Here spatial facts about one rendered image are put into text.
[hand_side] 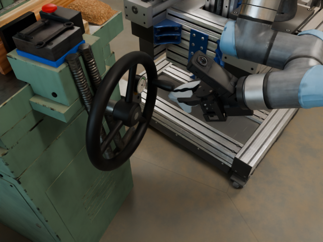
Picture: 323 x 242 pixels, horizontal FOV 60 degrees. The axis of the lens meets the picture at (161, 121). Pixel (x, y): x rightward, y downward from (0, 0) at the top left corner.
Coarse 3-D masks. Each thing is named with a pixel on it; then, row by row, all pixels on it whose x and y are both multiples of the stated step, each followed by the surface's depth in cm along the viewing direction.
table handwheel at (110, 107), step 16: (128, 64) 56; (144, 64) 64; (112, 80) 53; (128, 80) 62; (96, 96) 52; (128, 96) 63; (96, 112) 52; (112, 112) 64; (128, 112) 62; (144, 112) 77; (96, 128) 53; (112, 128) 62; (144, 128) 77; (96, 144) 55; (128, 144) 74; (96, 160) 57; (112, 160) 66
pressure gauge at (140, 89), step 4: (136, 76) 94; (140, 76) 94; (144, 76) 95; (136, 80) 93; (140, 80) 94; (144, 80) 97; (136, 84) 93; (140, 84) 95; (144, 84) 98; (136, 88) 94; (140, 88) 96; (144, 88) 99; (136, 92) 96; (140, 92) 97
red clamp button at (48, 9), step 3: (51, 3) 57; (42, 6) 56; (45, 6) 56; (48, 6) 56; (51, 6) 56; (54, 6) 56; (42, 9) 56; (45, 9) 55; (48, 9) 55; (51, 9) 56; (54, 9) 56; (48, 12) 56; (51, 12) 56
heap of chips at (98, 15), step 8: (80, 0) 78; (88, 0) 78; (96, 0) 78; (72, 8) 78; (80, 8) 77; (88, 8) 76; (96, 8) 76; (104, 8) 78; (88, 16) 77; (96, 16) 76; (104, 16) 77
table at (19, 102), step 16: (112, 16) 79; (96, 32) 74; (112, 32) 81; (0, 80) 60; (16, 80) 60; (0, 96) 56; (16, 96) 57; (32, 96) 61; (0, 112) 55; (16, 112) 58; (48, 112) 60; (64, 112) 57; (0, 128) 56
